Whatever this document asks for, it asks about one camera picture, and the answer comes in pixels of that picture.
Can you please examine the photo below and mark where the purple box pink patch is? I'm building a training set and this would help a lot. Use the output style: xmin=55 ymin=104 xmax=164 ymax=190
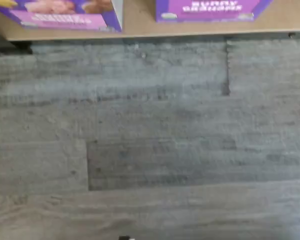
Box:
xmin=0 ymin=0 xmax=123 ymax=33

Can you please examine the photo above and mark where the wooden shelf board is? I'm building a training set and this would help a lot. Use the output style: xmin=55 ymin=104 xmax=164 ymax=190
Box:
xmin=0 ymin=0 xmax=300 ymax=42

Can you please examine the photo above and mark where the black metal shelf rack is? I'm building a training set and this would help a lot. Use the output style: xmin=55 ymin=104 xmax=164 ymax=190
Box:
xmin=0 ymin=31 xmax=34 ymax=56

